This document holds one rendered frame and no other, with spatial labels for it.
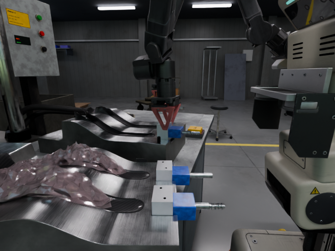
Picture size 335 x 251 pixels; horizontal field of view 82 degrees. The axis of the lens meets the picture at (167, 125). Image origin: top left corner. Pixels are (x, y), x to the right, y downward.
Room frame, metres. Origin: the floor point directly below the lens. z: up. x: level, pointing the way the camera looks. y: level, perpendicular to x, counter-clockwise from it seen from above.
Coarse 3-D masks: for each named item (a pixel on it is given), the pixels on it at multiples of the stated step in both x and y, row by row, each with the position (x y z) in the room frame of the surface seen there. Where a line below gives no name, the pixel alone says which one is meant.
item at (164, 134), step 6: (168, 126) 0.57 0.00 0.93; (174, 126) 0.59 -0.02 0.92; (180, 126) 0.59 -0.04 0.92; (162, 132) 0.57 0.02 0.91; (168, 132) 0.56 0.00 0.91; (174, 132) 0.56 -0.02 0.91; (180, 132) 0.55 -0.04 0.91; (186, 132) 0.56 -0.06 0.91; (192, 132) 0.56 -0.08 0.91; (198, 132) 0.55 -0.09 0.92; (162, 138) 0.57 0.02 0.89; (168, 138) 0.57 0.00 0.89
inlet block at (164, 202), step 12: (156, 192) 0.30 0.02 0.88; (168, 192) 0.30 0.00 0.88; (156, 204) 0.27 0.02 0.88; (168, 204) 0.27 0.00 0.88; (180, 204) 0.28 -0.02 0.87; (192, 204) 0.28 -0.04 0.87; (204, 204) 0.30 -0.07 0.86; (216, 204) 0.30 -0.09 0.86; (180, 216) 0.28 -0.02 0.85; (192, 216) 0.28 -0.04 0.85
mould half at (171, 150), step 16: (64, 128) 0.63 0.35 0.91; (80, 128) 0.61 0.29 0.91; (96, 128) 0.62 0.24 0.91; (128, 128) 0.70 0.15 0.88; (144, 128) 0.70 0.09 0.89; (48, 144) 0.65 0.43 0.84; (64, 144) 0.63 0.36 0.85; (96, 144) 0.59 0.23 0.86; (112, 144) 0.57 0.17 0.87; (128, 144) 0.55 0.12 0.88; (144, 144) 0.54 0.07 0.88; (160, 144) 0.52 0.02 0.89; (176, 144) 0.63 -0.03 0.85
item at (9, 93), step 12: (0, 12) 0.87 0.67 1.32; (0, 24) 0.85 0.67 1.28; (0, 36) 0.85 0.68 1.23; (0, 48) 0.84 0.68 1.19; (0, 60) 0.83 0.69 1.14; (0, 72) 0.83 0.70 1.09; (12, 72) 0.86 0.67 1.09; (0, 84) 0.83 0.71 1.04; (12, 84) 0.85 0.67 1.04; (12, 96) 0.84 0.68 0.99; (12, 108) 0.84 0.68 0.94; (12, 120) 0.83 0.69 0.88; (12, 132) 0.82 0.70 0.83; (24, 132) 0.85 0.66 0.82
